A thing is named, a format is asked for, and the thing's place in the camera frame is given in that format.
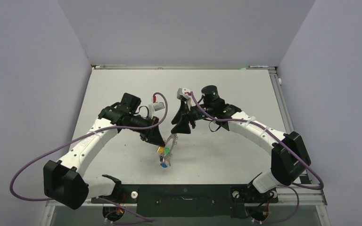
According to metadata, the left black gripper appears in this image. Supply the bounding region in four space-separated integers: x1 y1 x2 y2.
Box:
126 114 165 147

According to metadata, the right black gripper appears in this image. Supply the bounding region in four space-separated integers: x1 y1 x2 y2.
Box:
172 99 214 133

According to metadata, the large metal ring disc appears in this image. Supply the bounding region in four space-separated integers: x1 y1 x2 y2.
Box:
164 134 178 166

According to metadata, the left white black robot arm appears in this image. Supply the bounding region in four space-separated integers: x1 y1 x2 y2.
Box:
43 93 168 210

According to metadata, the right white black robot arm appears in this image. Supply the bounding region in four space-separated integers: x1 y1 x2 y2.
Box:
171 85 311 202

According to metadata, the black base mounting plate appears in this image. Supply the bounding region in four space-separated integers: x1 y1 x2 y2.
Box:
91 184 279 218

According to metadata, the red white marker pen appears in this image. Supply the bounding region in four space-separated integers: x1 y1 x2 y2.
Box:
248 65 270 69

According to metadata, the aluminium rail back edge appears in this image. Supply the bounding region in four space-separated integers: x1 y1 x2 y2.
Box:
91 65 277 70

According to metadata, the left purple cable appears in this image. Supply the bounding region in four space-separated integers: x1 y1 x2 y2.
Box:
9 92 169 225

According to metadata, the purple cable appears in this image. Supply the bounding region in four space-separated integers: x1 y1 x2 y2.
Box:
9 92 169 225
189 91 325 225

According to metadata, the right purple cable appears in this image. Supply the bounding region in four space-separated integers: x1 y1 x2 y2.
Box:
189 91 325 225

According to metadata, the aluminium frame rail right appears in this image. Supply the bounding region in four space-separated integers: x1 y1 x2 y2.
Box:
268 69 311 185

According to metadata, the aluminium frame rail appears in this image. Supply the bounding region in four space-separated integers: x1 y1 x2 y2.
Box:
46 183 328 207
268 69 311 185

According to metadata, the aluminium frame rail front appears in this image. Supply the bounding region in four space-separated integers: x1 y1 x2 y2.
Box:
46 183 328 207

